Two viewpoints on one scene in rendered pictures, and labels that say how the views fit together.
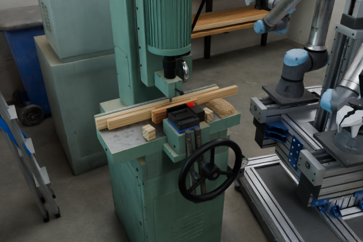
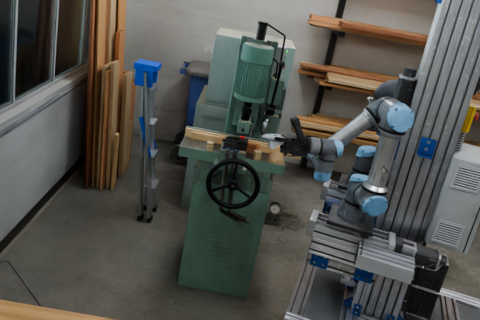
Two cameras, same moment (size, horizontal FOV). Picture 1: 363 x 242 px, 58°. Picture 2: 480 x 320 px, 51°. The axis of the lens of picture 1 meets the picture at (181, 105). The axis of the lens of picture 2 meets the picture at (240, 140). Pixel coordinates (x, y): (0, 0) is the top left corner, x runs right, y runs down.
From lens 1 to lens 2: 1.77 m
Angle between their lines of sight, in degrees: 28
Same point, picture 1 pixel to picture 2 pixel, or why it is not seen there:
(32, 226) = (128, 218)
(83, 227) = (160, 236)
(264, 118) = (325, 195)
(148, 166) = (201, 170)
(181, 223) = (215, 240)
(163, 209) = (203, 216)
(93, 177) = not seen: hidden behind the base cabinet
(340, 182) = (330, 245)
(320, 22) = not seen: hidden behind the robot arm
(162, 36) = (241, 86)
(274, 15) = not seen: hidden behind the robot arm
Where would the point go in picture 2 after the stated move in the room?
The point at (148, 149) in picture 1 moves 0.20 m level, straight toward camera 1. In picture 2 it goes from (204, 156) to (186, 166)
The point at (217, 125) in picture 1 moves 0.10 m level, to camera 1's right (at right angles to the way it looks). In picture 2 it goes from (262, 165) to (277, 171)
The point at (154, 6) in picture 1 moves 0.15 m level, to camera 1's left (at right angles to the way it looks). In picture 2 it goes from (241, 66) to (218, 59)
